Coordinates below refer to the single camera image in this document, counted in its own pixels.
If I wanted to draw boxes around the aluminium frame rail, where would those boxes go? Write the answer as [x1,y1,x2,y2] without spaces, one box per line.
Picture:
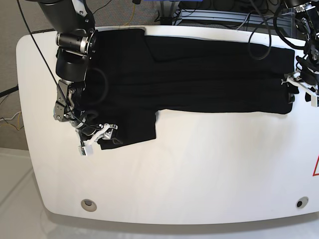
[174,8,277,27]

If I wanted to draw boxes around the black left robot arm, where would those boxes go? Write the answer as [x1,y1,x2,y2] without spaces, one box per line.
[285,0,319,107]

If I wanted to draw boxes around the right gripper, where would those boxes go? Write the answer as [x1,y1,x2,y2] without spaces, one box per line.
[53,79,123,145]

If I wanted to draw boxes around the black T-shirt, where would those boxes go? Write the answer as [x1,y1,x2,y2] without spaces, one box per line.
[81,29,295,150]

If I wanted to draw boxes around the left table grommet hole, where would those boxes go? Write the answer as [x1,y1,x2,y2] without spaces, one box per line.
[81,199,97,212]

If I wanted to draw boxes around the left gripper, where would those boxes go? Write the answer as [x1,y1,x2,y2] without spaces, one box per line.
[281,42,319,103]

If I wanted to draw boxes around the right table grommet hole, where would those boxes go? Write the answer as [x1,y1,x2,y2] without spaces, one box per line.
[296,197,309,209]

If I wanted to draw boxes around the table grommet hole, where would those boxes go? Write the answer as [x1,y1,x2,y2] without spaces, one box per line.
[296,197,309,209]
[81,199,97,212]

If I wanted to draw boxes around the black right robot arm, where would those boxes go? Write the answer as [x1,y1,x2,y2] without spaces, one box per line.
[38,0,122,145]

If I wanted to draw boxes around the red tape rectangle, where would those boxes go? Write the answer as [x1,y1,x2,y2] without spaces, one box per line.
[313,157,319,176]

